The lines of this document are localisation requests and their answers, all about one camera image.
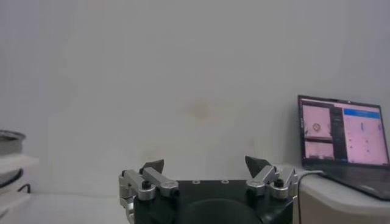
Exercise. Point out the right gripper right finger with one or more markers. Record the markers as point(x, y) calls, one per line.
point(263, 178)

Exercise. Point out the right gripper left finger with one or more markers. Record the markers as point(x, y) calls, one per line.
point(158, 181)

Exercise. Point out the grey open laptop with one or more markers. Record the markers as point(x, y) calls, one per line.
point(365, 137)

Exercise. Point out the cream electric cooking pot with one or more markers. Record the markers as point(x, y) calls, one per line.
point(15, 161)

